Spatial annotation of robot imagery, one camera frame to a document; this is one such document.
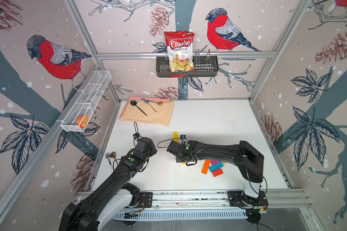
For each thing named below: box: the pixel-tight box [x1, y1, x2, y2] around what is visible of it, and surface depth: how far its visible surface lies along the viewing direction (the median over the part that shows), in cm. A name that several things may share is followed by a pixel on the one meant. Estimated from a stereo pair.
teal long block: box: [208, 162, 225, 172], surface depth 86 cm
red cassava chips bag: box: [164, 30, 197, 78], surface depth 85 cm
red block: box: [212, 168, 224, 178], surface depth 84 cm
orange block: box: [201, 159, 211, 176], surface depth 87 cm
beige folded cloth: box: [119, 96, 174, 127], surface depth 116 cm
